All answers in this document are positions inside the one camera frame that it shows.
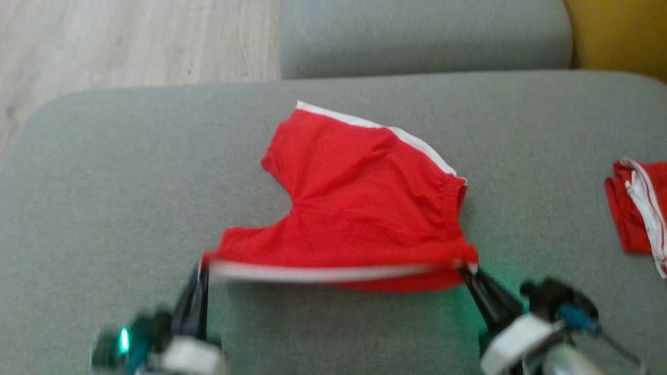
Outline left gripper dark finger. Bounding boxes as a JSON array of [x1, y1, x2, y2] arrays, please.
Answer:
[[197, 265, 210, 340], [171, 266, 200, 339]]

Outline grey fabric sofa cushion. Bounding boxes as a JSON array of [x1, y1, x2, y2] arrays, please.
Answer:
[[280, 0, 574, 80]]

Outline thin black right gripper cable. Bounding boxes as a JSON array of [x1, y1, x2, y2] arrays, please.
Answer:
[[597, 331, 649, 368]]

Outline left gripper white grey body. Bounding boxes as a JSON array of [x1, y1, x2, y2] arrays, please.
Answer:
[[156, 334, 228, 375]]

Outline large grey fabric sofa seat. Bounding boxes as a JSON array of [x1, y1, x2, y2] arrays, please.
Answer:
[[0, 70, 667, 375]]

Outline red shorts with white trim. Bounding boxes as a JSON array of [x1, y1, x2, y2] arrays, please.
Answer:
[[202, 100, 480, 293]]

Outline mustard yellow panel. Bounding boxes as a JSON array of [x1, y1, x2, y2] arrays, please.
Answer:
[[563, 0, 667, 84]]

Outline right gripper white grey body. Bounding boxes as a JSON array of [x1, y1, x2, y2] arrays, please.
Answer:
[[479, 312, 608, 375]]

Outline red jersey with striped trim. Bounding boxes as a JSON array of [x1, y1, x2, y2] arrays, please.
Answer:
[[604, 158, 667, 279]]

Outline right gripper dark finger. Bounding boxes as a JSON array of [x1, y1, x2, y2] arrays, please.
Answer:
[[459, 267, 502, 336], [472, 268, 523, 324]]

